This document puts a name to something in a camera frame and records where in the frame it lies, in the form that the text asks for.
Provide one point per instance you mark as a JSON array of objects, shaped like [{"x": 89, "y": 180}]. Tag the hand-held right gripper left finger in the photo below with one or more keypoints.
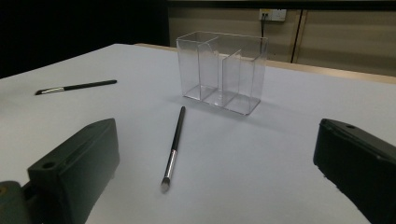
[{"x": 77, "y": 161}]

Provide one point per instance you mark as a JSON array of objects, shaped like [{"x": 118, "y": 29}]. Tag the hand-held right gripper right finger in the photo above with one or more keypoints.
[{"x": 358, "y": 161}]

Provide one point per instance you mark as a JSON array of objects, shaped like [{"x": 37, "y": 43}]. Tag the black brush with dark bristles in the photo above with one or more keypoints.
[{"x": 87, "y": 85}]

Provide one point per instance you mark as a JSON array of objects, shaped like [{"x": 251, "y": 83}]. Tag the black brush with pale bristles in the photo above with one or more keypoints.
[{"x": 174, "y": 146}]

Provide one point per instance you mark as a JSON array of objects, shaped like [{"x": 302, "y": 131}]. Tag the clear acrylic organizer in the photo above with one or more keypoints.
[{"x": 218, "y": 77}]

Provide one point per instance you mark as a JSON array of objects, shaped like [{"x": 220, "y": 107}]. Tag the white table sheet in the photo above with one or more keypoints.
[{"x": 249, "y": 161}]

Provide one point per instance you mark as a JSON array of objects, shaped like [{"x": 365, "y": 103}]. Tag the white wall socket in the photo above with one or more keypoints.
[{"x": 275, "y": 14}]

